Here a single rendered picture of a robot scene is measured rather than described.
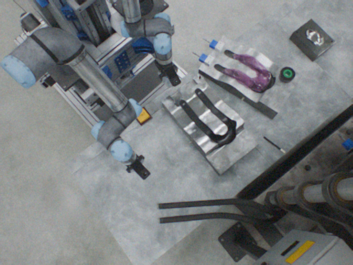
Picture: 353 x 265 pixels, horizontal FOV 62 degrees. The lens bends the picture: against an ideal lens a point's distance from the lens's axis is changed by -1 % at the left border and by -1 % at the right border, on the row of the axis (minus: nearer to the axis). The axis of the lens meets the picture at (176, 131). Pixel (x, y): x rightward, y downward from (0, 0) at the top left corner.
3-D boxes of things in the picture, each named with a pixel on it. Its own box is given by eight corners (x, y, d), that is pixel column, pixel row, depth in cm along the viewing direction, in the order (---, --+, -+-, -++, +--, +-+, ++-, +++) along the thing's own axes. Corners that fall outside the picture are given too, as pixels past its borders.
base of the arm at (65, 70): (48, 62, 153) (38, 52, 144) (70, 43, 156) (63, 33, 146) (65, 81, 150) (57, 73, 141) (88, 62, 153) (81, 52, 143)
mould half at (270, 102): (198, 73, 175) (198, 64, 165) (222, 40, 180) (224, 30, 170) (272, 118, 167) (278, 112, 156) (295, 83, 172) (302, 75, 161)
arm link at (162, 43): (171, 30, 126) (171, 48, 124) (172, 44, 136) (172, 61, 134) (152, 31, 126) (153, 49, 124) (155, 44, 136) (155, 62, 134)
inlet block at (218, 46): (200, 43, 177) (201, 38, 172) (205, 37, 178) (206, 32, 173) (219, 54, 175) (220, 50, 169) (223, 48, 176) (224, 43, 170)
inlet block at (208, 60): (190, 57, 175) (190, 52, 170) (194, 51, 176) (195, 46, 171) (209, 69, 173) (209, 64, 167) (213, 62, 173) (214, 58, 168)
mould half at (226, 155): (162, 106, 170) (160, 97, 157) (198, 80, 174) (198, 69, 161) (219, 175, 159) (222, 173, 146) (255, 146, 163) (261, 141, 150)
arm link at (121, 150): (118, 133, 115) (134, 148, 113) (124, 140, 125) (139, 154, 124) (104, 148, 113) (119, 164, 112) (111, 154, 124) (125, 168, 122)
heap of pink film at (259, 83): (219, 74, 168) (220, 68, 161) (235, 51, 172) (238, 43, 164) (258, 99, 164) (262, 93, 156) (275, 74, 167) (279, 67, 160)
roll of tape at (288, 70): (276, 80, 161) (278, 78, 157) (280, 67, 162) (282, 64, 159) (291, 84, 160) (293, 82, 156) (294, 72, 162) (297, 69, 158)
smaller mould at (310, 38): (289, 38, 179) (293, 32, 172) (306, 25, 181) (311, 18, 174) (312, 62, 175) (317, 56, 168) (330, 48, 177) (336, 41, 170)
